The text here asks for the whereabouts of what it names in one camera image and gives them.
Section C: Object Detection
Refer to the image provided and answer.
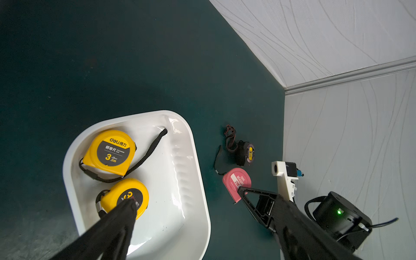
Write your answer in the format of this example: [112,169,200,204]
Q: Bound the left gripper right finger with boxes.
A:
[270,195,358,260]

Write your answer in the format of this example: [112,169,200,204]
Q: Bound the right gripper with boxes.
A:
[238,187,294,228]

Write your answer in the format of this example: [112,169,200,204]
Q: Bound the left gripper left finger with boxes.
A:
[52,199,137,260]

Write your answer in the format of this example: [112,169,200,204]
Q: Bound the pink tape measure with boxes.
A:
[213,145,252,205]

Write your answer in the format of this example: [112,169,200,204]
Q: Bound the small yellow tape measure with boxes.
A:
[95,178,150,219]

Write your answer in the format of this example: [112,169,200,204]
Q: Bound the black round tape measure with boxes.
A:
[224,125,255,167]

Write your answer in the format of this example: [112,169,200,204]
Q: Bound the white plastic storage box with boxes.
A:
[62,110,211,260]

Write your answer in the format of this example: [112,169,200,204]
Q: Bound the yellow deli tape measure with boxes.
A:
[79,129,168,183]

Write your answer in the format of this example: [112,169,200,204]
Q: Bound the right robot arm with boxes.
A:
[238,187,399,260]

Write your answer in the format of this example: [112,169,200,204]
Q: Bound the green table mat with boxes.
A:
[1,1,285,260]

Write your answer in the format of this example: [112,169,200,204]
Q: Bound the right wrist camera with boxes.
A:
[271,161,304,203]

